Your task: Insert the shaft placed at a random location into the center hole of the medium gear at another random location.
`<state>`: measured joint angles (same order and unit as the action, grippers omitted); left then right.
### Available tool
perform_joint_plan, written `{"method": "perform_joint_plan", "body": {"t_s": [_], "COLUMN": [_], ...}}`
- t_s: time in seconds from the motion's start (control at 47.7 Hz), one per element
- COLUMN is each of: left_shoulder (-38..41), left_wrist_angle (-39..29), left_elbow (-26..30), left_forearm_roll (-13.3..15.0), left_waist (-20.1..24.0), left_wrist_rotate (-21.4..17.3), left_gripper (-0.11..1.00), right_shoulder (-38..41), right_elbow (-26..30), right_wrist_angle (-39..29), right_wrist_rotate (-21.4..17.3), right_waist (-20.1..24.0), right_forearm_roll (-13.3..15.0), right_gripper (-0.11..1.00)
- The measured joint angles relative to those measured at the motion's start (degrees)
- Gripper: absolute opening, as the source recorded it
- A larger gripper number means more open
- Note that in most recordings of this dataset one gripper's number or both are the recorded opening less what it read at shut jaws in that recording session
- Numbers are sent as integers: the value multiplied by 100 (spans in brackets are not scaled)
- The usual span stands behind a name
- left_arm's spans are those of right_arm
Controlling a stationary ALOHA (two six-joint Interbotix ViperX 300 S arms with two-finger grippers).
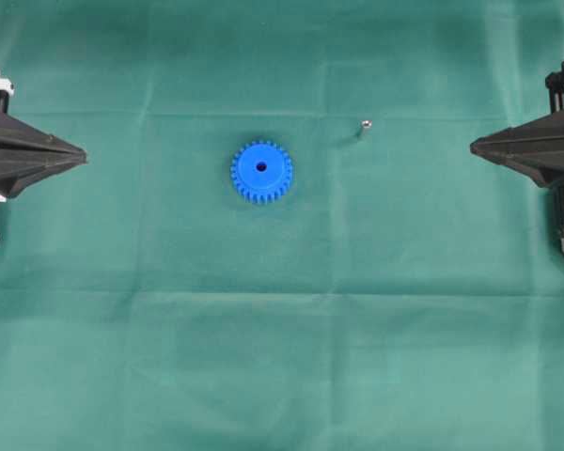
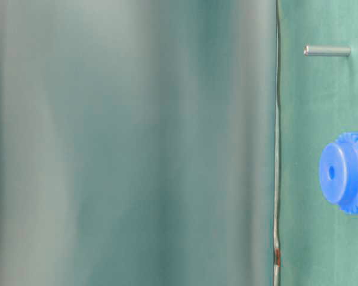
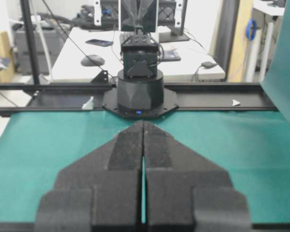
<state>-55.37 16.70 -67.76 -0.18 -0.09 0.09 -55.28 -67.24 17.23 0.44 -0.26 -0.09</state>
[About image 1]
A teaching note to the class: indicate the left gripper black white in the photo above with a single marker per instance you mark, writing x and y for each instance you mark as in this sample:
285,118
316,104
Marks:
22,167

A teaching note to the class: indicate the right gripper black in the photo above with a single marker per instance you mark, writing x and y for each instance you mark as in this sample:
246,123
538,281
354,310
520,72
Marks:
545,134

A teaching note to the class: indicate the small metal shaft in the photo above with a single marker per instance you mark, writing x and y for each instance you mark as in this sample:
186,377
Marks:
364,127

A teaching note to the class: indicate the blue plastic gear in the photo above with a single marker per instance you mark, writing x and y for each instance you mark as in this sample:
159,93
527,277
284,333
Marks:
261,172

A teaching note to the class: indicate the green cloth mat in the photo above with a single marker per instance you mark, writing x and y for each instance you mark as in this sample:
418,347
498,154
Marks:
404,294

